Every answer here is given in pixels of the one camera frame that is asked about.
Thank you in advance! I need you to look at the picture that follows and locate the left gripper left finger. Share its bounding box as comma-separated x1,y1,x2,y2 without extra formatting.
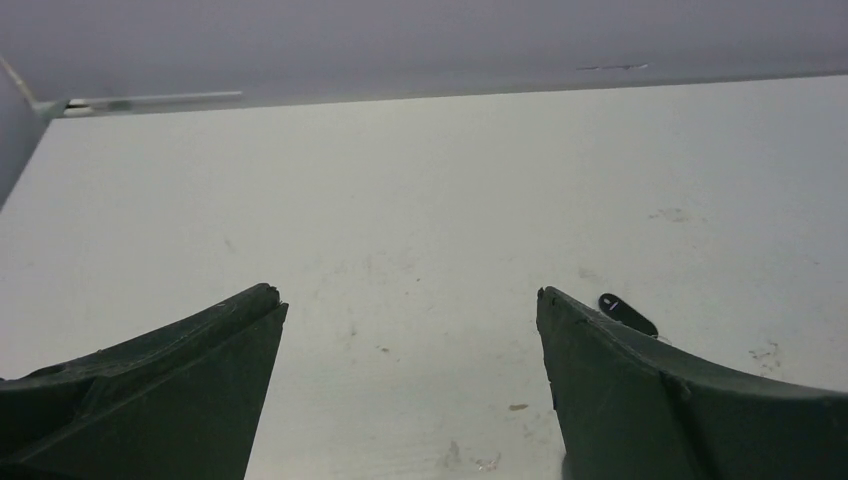
1,283,288,479

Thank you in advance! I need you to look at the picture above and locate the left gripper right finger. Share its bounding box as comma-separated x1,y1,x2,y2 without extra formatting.
536,286,847,479

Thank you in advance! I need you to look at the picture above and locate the key with black head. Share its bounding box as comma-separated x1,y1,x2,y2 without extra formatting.
597,293,671,345

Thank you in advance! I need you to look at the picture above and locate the aluminium frame rail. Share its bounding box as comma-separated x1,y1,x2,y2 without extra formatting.
1,57,243,121

